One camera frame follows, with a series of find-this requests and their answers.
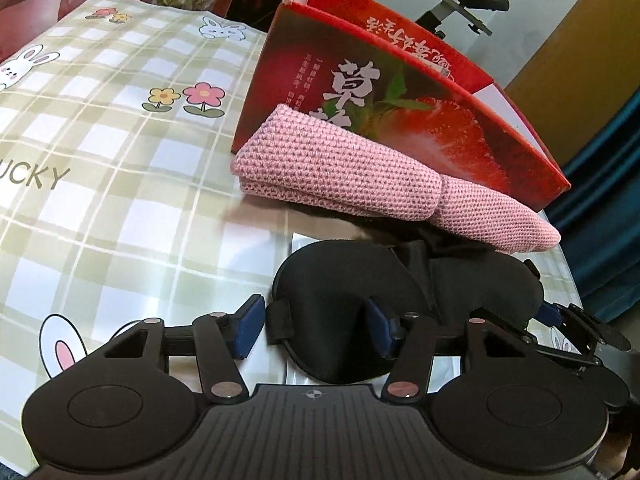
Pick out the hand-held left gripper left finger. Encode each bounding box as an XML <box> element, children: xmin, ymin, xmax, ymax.
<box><xmin>90</xmin><ymin>294</ymin><xmax>267</xmax><ymax>407</ymax></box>

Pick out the pink knitted cloth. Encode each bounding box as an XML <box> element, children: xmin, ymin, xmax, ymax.
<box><xmin>230</xmin><ymin>103</ymin><xmax>561</xmax><ymax>254</ymax></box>

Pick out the black eye mask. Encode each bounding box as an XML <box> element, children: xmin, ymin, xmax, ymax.
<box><xmin>265</xmin><ymin>207</ymin><xmax>547</xmax><ymax>387</ymax></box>

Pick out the checked bunny tablecloth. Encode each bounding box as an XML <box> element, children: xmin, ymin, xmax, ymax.
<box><xmin>0</xmin><ymin>0</ymin><xmax>587</xmax><ymax>477</ymax></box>

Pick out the teal curtain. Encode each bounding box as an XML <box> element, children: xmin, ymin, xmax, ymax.
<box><xmin>542</xmin><ymin>85</ymin><xmax>640</xmax><ymax>332</ymax></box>

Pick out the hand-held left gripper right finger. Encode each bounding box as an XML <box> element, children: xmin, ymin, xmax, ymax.
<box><xmin>364</xmin><ymin>297</ymin><xmax>540</xmax><ymax>407</ymax></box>

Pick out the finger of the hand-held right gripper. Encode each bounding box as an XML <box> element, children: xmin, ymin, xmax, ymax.
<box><xmin>540</xmin><ymin>300</ymin><xmax>632</xmax><ymax>354</ymax></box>
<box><xmin>530</xmin><ymin>342</ymin><xmax>604</xmax><ymax>372</ymax></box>

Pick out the red printed backdrop cloth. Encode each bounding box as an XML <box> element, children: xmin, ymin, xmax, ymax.
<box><xmin>0</xmin><ymin>0</ymin><xmax>242</xmax><ymax>61</ymax></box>

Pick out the red cardboard box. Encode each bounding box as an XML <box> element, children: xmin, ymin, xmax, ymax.
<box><xmin>231</xmin><ymin>0</ymin><xmax>572</xmax><ymax>211</ymax></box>

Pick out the wooden door panel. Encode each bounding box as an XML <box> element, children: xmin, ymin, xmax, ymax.
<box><xmin>500</xmin><ymin>0</ymin><xmax>640</xmax><ymax>167</ymax></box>

